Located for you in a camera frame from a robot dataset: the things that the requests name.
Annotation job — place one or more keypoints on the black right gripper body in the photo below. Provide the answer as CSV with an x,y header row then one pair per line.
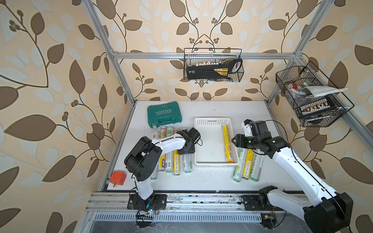
x,y
249,141

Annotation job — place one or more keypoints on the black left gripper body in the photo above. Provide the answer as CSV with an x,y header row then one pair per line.
x,y
189,144

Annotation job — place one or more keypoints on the yellow wrap roll group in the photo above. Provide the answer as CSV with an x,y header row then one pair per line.
x,y
248,165
176,163

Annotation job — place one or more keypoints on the yellow red wrap box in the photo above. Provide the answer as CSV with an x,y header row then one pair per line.
x,y
227,148

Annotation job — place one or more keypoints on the white green roll group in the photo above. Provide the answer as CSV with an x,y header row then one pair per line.
x,y
237,175

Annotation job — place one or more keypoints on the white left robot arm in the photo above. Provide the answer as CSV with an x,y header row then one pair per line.
x,y
144,156

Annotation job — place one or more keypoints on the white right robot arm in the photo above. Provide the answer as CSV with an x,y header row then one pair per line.
x,y
324,211

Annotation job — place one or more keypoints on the white perforated plastic basket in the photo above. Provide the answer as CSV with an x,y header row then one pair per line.
x,y
211,153

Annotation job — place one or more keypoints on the white green label wrap roll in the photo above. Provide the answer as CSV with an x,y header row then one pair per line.
x,y
169,155

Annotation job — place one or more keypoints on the white barcode wrap roll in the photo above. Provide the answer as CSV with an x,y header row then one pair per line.
x,y
156,135

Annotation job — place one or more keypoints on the yellow red wrap roll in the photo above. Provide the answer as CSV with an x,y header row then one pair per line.
x,y
161,165

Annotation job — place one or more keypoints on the black yellow tool in basket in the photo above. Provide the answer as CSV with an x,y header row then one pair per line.
x,y
230,70

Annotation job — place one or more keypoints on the green white roll far right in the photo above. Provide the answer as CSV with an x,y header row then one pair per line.
x,y
256,168

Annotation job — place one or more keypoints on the green plastic tool case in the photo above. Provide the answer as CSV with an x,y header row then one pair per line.
x,y
163,114

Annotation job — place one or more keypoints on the socket bit set tray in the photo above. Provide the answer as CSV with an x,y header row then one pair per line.
x,y
317,107

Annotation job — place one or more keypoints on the white folded paper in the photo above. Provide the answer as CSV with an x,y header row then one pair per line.
x,y
319,91

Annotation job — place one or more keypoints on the red cube plug adapter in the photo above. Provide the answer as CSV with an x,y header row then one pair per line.
x,y
118,178

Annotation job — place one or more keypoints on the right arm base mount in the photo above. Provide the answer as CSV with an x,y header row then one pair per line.
x,y
259,202

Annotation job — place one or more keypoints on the black wire basket right wall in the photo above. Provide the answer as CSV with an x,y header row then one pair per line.
x,y
291,80

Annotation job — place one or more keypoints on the black wire basket wall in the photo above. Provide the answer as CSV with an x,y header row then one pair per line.
x,y
189,60
291,80

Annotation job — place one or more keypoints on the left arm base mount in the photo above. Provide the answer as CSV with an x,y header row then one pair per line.
x,y
148,202

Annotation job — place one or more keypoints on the black wire basket back wall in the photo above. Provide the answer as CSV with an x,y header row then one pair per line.
x,y
189,60

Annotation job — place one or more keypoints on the horizontal aluminium frame bar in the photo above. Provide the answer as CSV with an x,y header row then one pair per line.
x,y
175,55

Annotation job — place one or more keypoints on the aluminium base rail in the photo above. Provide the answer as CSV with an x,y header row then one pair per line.
x,y
191,207

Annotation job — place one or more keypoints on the right aluminium frame post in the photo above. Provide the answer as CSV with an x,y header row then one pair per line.
x,y
317,9

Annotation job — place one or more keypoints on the aluminium frame post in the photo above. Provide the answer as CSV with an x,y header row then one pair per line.
x,y
89,7
317,9

